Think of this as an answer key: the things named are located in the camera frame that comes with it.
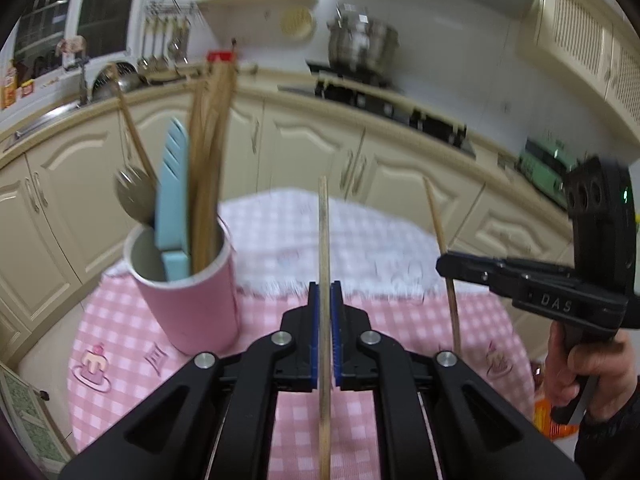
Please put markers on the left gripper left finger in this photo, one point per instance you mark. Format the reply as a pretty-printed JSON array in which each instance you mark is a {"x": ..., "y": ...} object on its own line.
[{"x": 214, "y": 418}]

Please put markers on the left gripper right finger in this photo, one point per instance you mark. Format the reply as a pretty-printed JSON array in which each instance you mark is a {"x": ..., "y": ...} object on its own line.
[{"x": 436, "y": 418}]

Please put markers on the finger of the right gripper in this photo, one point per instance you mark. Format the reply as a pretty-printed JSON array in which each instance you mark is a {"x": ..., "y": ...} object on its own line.
[{"x": 499, "y": 275}]

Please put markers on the light blue knife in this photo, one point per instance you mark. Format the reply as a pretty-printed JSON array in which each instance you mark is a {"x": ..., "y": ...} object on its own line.
[{"x": 172, "y": 205}]

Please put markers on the person's right hand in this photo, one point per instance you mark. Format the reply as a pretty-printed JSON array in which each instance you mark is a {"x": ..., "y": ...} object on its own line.
[{"x": 611, "y": 362}]

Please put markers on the pink cylindrical utensil cup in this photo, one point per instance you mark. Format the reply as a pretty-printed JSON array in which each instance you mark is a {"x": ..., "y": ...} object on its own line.
[{"x": 199, "y": 313}]

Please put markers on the pink checkered tablecloth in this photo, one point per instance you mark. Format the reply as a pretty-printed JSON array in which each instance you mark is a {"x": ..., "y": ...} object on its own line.
[{"x": 121, "y": 355}]

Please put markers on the green electric cooker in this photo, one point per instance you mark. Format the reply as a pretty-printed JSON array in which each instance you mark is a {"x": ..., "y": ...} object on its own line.
[{"x": 544, "y": 163}]

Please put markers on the black gas stove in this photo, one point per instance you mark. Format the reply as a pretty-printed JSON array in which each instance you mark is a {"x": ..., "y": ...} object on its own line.
[{"x": 387, "y": 106}]

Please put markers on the stainless steel stock pot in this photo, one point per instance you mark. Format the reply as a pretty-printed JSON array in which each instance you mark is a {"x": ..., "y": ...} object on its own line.
[{"x": 361, "y": 43}]

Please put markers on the stainless steel sink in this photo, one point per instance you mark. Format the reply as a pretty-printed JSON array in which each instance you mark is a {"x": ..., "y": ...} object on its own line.
[{"x": 52, "y": 116}]

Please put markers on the steel wok pan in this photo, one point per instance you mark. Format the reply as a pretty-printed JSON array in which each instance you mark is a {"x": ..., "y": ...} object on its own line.
[{"x": 128, "y": 79}]

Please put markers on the red container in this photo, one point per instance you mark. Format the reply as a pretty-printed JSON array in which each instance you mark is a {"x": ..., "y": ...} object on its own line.
[{"x": 214, "y": 56}]

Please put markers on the hanging utensil rack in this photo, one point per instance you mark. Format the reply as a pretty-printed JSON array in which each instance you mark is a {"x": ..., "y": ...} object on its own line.
[{"x": 166, "y": 33}]

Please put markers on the window with black frame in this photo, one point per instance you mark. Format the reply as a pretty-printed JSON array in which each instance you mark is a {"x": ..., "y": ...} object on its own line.
[{"x": 31, "y": 49}]

